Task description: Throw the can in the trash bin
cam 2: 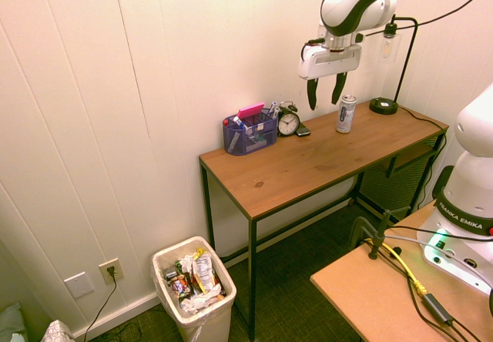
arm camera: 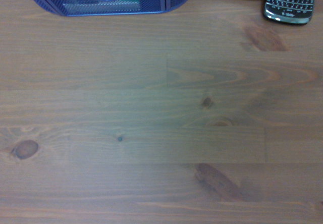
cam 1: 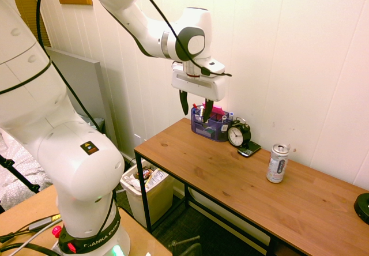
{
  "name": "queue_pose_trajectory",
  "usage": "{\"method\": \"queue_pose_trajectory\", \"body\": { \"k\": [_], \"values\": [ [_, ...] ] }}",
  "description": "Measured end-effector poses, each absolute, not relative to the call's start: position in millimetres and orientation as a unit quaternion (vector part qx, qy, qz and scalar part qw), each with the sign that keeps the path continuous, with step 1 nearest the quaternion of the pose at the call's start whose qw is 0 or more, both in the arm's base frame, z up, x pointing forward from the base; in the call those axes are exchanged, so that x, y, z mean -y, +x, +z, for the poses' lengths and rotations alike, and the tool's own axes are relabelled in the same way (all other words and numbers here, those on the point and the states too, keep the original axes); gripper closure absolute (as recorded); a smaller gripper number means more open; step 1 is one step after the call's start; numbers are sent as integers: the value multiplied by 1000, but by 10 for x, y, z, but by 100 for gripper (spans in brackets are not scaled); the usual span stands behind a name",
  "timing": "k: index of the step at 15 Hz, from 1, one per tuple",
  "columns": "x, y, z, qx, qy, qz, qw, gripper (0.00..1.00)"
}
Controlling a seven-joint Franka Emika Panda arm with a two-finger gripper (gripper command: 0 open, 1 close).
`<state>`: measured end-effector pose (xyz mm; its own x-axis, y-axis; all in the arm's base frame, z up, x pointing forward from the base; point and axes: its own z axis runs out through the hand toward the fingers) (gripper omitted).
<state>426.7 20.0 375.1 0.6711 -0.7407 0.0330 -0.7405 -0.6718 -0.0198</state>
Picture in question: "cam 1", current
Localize wooden desk with black frame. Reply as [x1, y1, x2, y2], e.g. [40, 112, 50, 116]
[134, 117, 369, 256]

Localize wooden window blind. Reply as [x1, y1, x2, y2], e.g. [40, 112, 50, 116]
[13, 0, 52, 48]

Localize black alarm clock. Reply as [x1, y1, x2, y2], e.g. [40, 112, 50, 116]
[227, 117, 252, 148]

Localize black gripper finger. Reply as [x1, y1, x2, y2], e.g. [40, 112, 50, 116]
[179, 89, 189, 116]
[202, 98, 214, 124]

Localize black round lamp base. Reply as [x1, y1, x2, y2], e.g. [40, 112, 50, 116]
[353, 193, 369, 225]

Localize black smartphone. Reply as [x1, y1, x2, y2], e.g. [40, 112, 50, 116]
[237, 141, 262, 158]

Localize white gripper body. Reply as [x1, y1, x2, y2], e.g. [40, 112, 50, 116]
[171, 66, 227, 102]

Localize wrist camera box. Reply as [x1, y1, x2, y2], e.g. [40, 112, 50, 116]
[198, 59, 226, 78]

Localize pink sticky notes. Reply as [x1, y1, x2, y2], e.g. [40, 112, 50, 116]
[202, 103, 227, 122]

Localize grey headboard panel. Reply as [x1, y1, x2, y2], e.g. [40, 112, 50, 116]
[45, 47, 118, 147]

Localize black camera stand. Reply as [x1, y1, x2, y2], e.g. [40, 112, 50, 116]
[0, 153, 41, 194]

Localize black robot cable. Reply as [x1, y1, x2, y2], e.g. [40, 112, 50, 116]
[0, 0, 233, 236]

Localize white patterned bed cover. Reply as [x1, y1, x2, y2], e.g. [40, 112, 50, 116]
[0, 129, 54, 211]

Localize silver drink can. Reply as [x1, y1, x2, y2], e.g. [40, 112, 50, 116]
[266, 143, 291, 184]

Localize wooden robot mounting board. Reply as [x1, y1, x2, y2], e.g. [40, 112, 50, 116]
[0, 184, 173, 256]

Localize white trash bin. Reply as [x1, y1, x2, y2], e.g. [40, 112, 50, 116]
[119, 162, 175, 228]

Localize blue desk organizer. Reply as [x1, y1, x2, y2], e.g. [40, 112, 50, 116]
[190, 107, 233, 143]

